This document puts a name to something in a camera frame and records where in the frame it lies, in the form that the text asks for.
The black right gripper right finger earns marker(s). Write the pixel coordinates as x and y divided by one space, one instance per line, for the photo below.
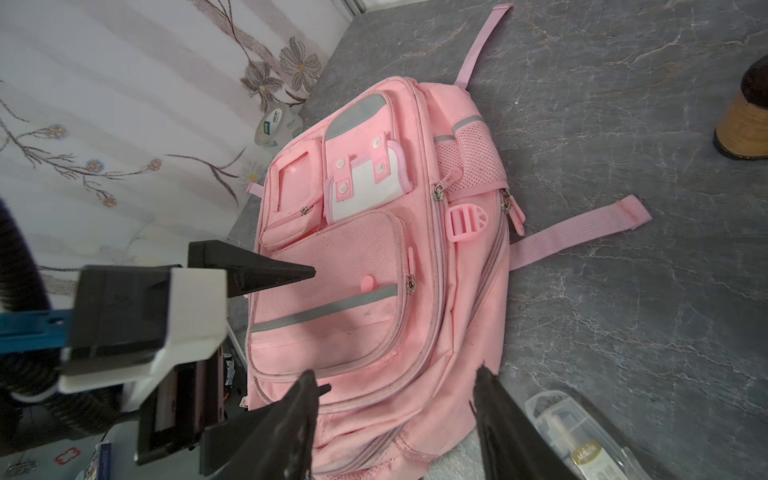
511 447

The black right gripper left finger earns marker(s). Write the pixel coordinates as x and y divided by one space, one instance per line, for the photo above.
297 413

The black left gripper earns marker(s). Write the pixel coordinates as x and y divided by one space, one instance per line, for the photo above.
189 401

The clear plastic pencil case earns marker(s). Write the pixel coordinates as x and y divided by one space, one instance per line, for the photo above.
585 447

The pink student backpack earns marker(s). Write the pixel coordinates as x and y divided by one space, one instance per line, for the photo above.
400 202

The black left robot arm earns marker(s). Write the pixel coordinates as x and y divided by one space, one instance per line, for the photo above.
25 425

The clear tape roll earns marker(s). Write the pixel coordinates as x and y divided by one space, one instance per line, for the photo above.
278 127

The small brown orange-capped bottle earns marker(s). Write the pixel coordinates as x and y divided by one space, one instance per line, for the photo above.
741 133

